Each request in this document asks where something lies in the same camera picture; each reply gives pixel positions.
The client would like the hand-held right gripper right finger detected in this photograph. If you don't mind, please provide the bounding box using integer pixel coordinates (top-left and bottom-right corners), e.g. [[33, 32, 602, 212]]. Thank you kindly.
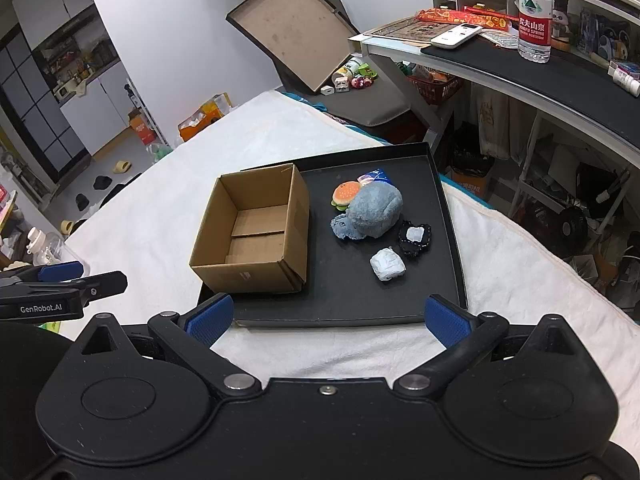
[[395, 294, 586, 396]]

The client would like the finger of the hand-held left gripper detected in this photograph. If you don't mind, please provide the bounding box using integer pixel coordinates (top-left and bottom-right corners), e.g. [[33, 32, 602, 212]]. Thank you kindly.
[[0, 271, 128, 308], [0, 261, 85, 287]]

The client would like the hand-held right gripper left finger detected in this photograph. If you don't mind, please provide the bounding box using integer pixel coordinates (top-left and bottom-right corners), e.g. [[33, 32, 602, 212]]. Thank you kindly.
[[75, 294, 261, 398]]

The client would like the white soft wad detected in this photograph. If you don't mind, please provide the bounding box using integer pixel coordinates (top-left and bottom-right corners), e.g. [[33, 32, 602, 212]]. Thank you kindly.
[[370, 246, 406, 283]]

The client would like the brown cardboard box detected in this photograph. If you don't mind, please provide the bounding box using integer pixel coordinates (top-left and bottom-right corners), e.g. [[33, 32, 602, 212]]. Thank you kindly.
[[189, 162, 311, 295]]

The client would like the black plush with white patch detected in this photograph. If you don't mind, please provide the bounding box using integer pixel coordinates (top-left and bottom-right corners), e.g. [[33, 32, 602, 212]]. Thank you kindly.
[[397, 220, 432, 259]]

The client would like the black tray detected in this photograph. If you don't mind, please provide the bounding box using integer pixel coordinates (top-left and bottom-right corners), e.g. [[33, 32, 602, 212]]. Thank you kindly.
[[197, 142, 469, 328]]

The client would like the grey-blue fluffy plush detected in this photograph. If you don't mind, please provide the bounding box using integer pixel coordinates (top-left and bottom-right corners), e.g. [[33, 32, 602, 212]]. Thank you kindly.
[[347, 182, 405, 240]]

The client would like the blue tissue packet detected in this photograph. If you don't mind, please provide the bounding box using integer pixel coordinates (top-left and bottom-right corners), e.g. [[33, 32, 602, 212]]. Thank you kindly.
[[357, 167, 393, 188]]

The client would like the burger plush toy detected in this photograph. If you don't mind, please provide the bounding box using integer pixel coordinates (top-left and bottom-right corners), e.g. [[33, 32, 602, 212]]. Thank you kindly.
[[329, 180, 361, 209]]

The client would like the orange cardboard box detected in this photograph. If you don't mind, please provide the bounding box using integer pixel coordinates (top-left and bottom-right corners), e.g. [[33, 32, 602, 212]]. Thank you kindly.
[[445, 165, 493, 201]]

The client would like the black fan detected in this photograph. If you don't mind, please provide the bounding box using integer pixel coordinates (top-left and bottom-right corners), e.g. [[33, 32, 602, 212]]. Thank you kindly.
[[550, 207, 588, 256]]

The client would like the red box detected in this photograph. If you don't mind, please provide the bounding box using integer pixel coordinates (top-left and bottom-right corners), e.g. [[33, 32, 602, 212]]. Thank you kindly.
[[131, 110, 158, 146]]

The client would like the white cabinet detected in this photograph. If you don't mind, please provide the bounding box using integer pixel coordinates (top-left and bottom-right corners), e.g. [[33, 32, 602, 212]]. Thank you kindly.
[[12, 0, 173, 161]]

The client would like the orange carton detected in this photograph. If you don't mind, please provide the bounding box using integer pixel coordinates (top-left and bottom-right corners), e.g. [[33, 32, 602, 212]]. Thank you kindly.
[[178, 92, 233, 142]]

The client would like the white tote bag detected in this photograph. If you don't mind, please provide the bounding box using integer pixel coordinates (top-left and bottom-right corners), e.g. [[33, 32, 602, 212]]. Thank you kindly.
[[472, 85, 526, 161]]

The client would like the red plastic basket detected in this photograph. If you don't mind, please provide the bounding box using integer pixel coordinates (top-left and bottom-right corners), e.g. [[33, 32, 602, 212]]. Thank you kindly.
[[407, 72, 463, 106]]

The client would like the black desk mat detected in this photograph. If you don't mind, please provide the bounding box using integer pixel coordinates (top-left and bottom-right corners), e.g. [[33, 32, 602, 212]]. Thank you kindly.
[[420, 35, 640, 141]]

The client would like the green and white can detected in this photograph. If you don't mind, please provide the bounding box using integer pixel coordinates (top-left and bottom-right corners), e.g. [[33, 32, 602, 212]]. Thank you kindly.
[[332, 57, 363, 81]]

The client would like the white remote control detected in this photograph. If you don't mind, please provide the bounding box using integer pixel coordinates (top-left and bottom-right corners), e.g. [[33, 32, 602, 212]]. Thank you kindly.
[[431, 23, 483, 50]]

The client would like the clear plastic bag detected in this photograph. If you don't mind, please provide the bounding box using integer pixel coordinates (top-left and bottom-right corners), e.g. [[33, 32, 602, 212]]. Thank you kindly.
[[482, 30, 521, 50]]

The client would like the brown patterned board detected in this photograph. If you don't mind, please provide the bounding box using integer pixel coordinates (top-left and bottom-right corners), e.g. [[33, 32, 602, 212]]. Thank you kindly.
[[362, 16, 451, 46]]

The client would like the small white bottle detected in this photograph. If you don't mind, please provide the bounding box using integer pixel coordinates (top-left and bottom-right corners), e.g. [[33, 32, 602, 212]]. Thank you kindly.
[[607, 60, 640, 97]]

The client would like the long red packet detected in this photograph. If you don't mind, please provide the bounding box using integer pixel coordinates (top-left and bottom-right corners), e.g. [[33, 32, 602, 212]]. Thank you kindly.
[[417, 7, 511, 28]]

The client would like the panda figure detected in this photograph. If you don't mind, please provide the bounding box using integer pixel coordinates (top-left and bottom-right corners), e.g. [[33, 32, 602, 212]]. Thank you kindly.
[[550, 0, 573, 51]]

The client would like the clear water bottle red label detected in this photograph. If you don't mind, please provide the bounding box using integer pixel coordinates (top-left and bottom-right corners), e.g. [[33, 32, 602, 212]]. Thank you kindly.
[[517, 0, 553, 64]]

